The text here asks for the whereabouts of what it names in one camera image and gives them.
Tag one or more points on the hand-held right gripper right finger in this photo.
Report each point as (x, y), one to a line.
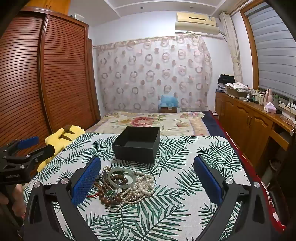
(208, 182)

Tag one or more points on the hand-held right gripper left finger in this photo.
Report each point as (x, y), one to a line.
(86, 180)

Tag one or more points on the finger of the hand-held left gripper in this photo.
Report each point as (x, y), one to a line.
(28, 141)
(44, 151)

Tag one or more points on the pale jade bangle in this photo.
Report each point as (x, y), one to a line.
(131, 178)

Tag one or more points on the black square box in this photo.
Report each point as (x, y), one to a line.
(136, 144)

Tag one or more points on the person's left hand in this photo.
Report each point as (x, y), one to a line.
(16, 197)

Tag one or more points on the yellow plush toy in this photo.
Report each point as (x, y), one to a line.
(57, 138)

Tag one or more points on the green leaf print cloth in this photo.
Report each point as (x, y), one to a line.
(161, 208)

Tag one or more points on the navy blanket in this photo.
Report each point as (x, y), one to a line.
(215, 125)

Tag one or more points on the red patterned blanket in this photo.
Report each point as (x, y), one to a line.
(266, 185)

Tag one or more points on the wooden slatted wardrobe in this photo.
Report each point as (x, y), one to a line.
(46, 81)

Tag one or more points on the wooden cabinet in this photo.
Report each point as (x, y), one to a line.
(242, 120)

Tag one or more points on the small cardboard box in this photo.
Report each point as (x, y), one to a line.
(168, 109)

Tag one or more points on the floral blanket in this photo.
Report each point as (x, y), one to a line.
(148, 121)

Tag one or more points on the blue plush toy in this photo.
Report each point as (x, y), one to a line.
(168, 100)

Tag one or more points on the pink tissue box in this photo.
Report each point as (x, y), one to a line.
(270, 107)

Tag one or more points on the cardboard box with cloth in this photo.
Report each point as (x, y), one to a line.
(237, 89)

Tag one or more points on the row of bottles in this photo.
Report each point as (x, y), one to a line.
(256, 96)

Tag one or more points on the dark clothes pile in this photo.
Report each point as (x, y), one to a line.
(225, 80)

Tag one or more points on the white power strip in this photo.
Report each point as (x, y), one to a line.
(288, 106)

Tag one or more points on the circle pattern curtain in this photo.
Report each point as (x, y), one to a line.
(150, 74)

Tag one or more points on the cream side curtain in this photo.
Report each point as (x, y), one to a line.
(233, 46)

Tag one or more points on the grey window blind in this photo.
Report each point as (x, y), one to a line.
(275, 46)

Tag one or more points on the wall air conditioner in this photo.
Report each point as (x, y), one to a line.
(196, 23)

